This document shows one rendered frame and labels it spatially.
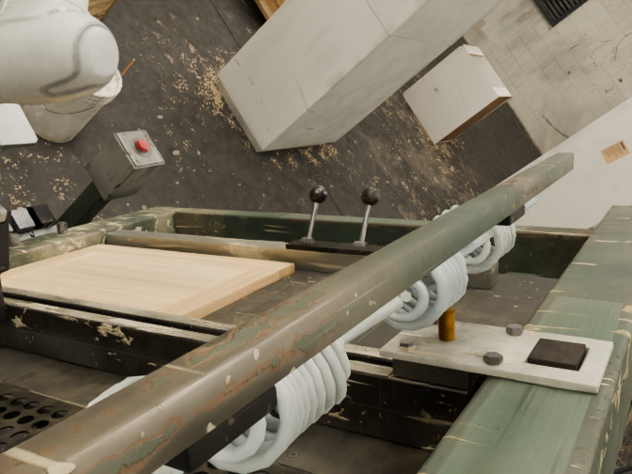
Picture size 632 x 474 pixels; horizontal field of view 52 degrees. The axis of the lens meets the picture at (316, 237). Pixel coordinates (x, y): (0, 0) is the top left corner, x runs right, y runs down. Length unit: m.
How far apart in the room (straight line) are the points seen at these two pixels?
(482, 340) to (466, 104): 5.49
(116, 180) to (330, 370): 1.53
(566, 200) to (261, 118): 2.15
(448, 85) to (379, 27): 2.74
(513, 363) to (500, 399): 0.05
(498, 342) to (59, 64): 0.58
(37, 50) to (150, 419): 0.69
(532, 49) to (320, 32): 5.90
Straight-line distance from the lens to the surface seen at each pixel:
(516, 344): 0.63
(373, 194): 1.26
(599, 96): 9.07
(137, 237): 1.58
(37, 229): 1.80
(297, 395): 0.36
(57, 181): 2.95
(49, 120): 2.99
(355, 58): 3.52
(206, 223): 1.75
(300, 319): 0.25
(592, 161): 4.64
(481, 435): 0.49
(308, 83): 3.67
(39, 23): 0.87
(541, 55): 9.23
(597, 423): 0.53
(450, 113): 6.13
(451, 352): 0.61
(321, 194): 1.31
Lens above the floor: 2.11
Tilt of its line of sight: 33 degrees down
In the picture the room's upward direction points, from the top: 54 degrees clockwise
